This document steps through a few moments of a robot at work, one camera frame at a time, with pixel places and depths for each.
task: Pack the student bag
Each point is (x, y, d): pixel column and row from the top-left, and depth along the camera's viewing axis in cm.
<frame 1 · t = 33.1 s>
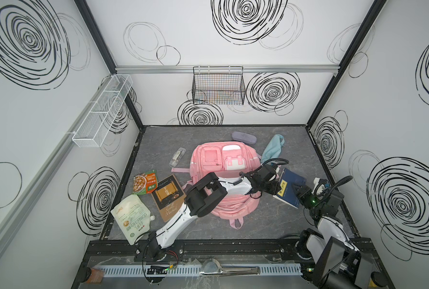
left hand: (282, 188, 90), fingers open
right hand: (291, 186, 84), fingers open
pink student backpack: (227, 160, 98), point 6 cm above the table
light blue pouch: (273, 150, 103), point 6 cm above the table
purple glasses case: (243, 137, 112), point 4 cm above the table
clear plastic pencil case: (177, 157, 104), point 2 cm above the table
green snack packet: (145, 183, 93), point 2 cm above the table
navy blue notebook: (288, 194, 91), on the table
white food pouch: (134, 217, 84), on the table

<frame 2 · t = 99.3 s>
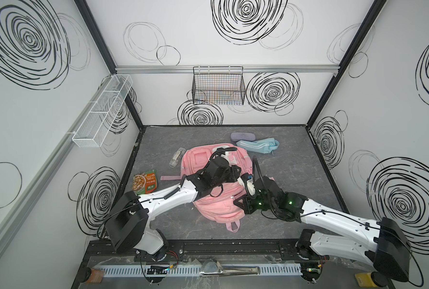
left hand: (240, 170, 79), fingers open
right hand: (232, 206, 72), fingers closed
light blue pouch: (265, 146, 107), point 5 cm above the table
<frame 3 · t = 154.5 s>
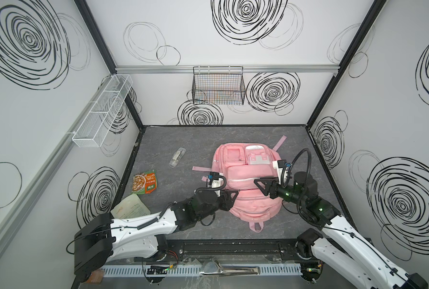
left hand: (238, 194, 72), fingers open
right hand: (256, 183, 72), fingers open
pink student backpack: (241, 164, 92), point 10 cm above the table
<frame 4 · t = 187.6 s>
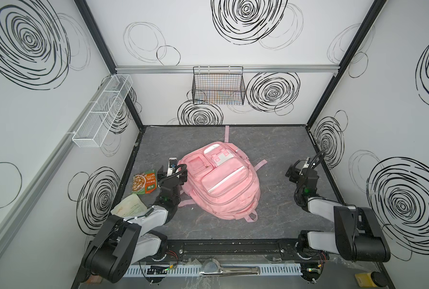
left hand: (172, 165, 86), fingers open
right hand: (297, 168, 90), fingers open
pink student backpack: (222, 179, 82), point 14 cm above the table
